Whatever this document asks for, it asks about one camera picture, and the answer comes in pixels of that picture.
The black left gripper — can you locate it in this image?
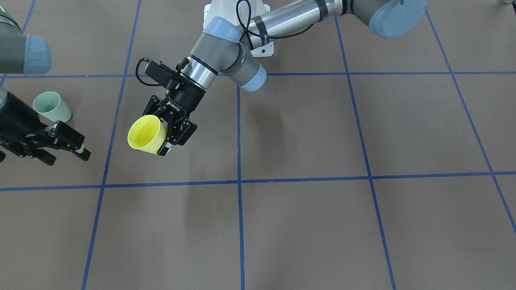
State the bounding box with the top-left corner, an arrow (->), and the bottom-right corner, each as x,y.
143,83 -> 205,156

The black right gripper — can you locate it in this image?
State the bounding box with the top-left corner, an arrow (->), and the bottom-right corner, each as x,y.
0,92 -> 91,166

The yellow plastic cup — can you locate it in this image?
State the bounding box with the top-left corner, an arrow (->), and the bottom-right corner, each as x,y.
127,114 -> 166,155

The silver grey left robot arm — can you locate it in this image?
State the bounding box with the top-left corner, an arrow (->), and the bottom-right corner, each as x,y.
127,0 -> 426,156

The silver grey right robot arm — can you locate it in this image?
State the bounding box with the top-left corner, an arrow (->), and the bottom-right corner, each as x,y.
0,8 -> 91,166

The pale green plastic cup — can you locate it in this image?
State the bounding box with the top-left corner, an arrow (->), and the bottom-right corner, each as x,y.
32,91 -> 73,122

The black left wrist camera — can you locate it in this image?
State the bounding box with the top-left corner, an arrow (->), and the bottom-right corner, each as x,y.
144,61 -> 182,90

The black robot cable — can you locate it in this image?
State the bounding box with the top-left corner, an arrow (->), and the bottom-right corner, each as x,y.
135,0 -> 315,87

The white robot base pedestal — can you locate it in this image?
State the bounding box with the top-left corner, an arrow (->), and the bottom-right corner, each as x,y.
203,0 -> 271,30

